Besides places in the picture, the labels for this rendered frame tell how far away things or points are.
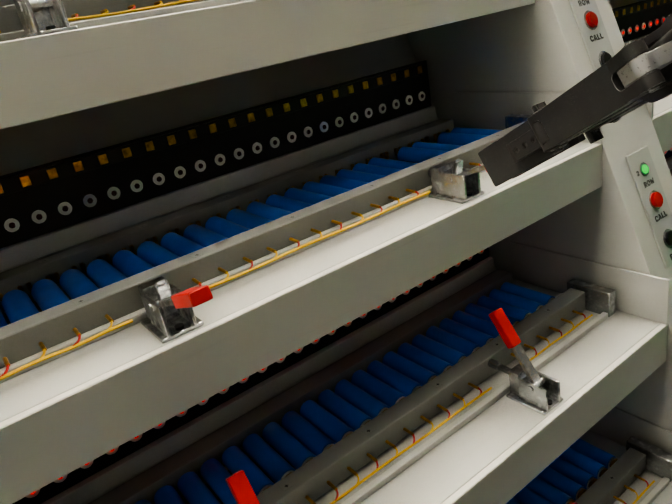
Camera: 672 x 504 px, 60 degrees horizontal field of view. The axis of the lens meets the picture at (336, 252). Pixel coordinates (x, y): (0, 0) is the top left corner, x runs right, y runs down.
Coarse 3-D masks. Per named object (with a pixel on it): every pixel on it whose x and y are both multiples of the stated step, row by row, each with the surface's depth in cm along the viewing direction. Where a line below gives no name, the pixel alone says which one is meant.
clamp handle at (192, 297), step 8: (160, 288) 36; (168, 288) 36; (192, 288) 32; (200, 288) 31; (208, 288) 31; (160, 296) 36; (168, 296) 36; (176, 296) 32; (184, 296) 31; (192, 296) 30; (200, 296) 30; (208, 296) 31; (160, 304) 36; (168, 304) 35; (176, 304) 33; (184, 304) 31; (192, 304) 30
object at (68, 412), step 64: (384, 128) 66; (192, 192) 54; (512, 192) 51; (576, 192) 57; (0, 256) 46; (320, 256) 44; (384, 256) 44; (448, 256) 48; (256, 320) 38; (320, 320) 41; (0, 384) 34; (64, 384) 33; (128, 384) 34; (192, 384) 36; (0, 448) 30; (64, 448) 32
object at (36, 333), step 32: (512, 128) 60; (448, 160) 54; (480, 160) 56; (352, 192) 49; (384, 192) 50; (416, 192) 50; (288, 224) 45; (320, 224) 47; (352, 224) 46; (192, 256) 42; (224, 256) 42; (256, 256) 44; (128, 288) 38; (32, 320) 36; (64, 320) 36; (96, 320) 38; (128, 320) 37; (0, 352) 35; (32, 352) 36; (64, 352) 35
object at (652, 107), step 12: (648, 0) 93; (660, 0) 95; (624, 12) 89; (636, 12) 91; (648, 12) 94; (660, 12) 96; (624, 24) 90; (636, 24) 92; (648, 24) 94; (660, 24) 97; (624, 36) 91; (636, 36) 93; (648, 108) 62; (660, 108) 66; (660, 120) 64; (660, 132) 64; (660, 144) 65
